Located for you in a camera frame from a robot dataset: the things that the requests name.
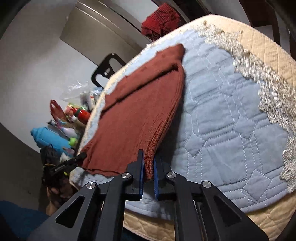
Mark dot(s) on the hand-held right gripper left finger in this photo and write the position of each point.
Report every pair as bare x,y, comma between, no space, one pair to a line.
137,176

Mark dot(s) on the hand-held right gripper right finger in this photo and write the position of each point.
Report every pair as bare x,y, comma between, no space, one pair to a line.
156,180

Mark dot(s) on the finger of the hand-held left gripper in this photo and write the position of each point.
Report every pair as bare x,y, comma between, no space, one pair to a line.
69,163

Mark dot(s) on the brown ribbed knit sweater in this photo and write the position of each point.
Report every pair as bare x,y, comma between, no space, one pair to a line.
134,115

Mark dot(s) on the person's left hand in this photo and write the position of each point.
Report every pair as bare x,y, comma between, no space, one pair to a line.
57,194

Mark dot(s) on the blue bag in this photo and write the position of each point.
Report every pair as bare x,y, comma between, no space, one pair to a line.
46,139

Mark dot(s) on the green bottle cap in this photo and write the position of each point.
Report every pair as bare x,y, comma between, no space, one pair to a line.
72,141

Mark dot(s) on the white spray bottle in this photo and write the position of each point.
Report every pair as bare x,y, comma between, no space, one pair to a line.
69,132

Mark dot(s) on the red gift bag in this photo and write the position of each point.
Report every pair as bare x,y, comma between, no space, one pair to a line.
59,113

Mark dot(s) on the red bottle with green lid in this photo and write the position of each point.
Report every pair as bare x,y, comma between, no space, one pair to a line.
83,115

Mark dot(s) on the green snack packet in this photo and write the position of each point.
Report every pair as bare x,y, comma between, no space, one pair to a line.
72,107

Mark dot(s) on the white medicine box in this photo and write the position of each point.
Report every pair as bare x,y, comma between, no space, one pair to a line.
89,99

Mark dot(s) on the person's blue clothing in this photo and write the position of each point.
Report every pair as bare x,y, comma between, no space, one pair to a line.
18,220

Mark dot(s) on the blue beige quilted table cover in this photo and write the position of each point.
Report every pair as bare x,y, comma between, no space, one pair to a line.
231,127

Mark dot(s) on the black chair with oval cutout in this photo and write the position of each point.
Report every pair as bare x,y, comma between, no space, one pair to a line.
99,69

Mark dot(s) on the beige tall cabinet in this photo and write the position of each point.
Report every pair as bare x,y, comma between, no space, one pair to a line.
104,27

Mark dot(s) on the red checked cloth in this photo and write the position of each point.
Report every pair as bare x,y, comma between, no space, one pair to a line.
159,20

